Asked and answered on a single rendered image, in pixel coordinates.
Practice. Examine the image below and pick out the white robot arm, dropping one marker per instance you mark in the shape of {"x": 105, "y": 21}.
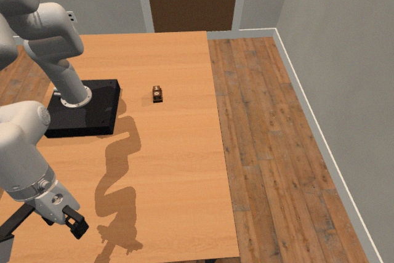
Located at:
{"x": 23, "y": 124}

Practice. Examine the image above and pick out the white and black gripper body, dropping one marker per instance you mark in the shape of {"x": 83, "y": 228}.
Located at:
{"x": 50, "y": 202}

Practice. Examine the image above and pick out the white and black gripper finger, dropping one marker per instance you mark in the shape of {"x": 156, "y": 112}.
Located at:
{"x": 77, "y": 231}
{"x": 48, "y": 221}

